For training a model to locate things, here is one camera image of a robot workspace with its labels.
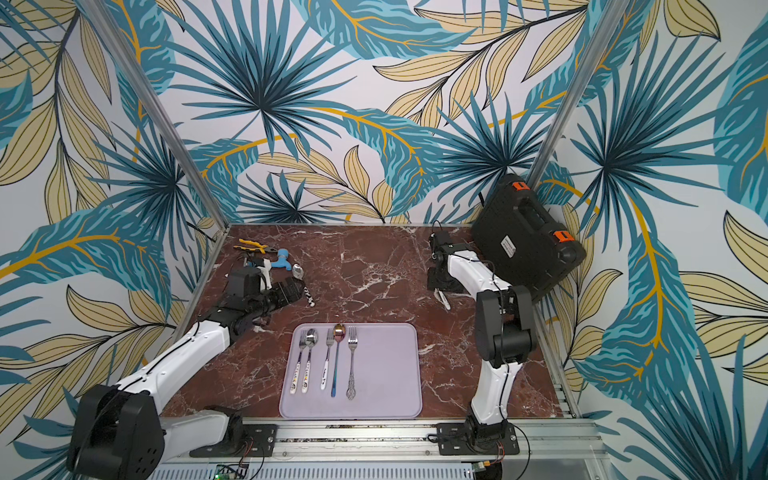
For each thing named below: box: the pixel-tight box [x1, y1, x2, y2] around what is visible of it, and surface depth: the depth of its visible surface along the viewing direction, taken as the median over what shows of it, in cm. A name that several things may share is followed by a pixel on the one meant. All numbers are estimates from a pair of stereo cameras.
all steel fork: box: [346, 326, 358, 401], surface depth 87 cm
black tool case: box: [472, 174, 587, 301], surface depth 90 cm
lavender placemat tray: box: [279, 323, 423, 419], surface depth 85 cm
